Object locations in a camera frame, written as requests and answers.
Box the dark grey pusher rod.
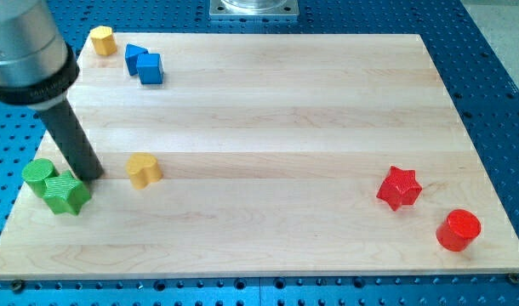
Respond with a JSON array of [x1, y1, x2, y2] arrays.
[[37, 99, 104, 181]]

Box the yellow heart block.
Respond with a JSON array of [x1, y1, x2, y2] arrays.
[[125, 153, 163, 190]]

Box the wooden board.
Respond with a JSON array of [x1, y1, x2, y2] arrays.
[[0, 32, 519, 280]]

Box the green cylinder block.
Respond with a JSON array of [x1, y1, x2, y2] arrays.
[[21, 158, 59, 198]]

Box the green star block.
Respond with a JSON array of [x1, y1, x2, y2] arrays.
[[43, 170, 92, 216]]

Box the yellow hexagon block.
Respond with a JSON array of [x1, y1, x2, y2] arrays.
[[89, 25, 117, 56]]

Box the blue triangle block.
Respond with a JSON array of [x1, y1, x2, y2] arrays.
[[124, 43, 149, 76]]

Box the blue cube block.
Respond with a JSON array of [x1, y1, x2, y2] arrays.
[[136, 54, 164, 85]]

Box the red star block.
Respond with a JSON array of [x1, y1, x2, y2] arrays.
[[376, 166, 423, 211]]

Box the red cylinder block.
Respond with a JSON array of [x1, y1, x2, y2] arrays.
[[436, 209, 482, 252]]

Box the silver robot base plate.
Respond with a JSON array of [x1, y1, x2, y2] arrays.
[[209, 0, 299, 20]]

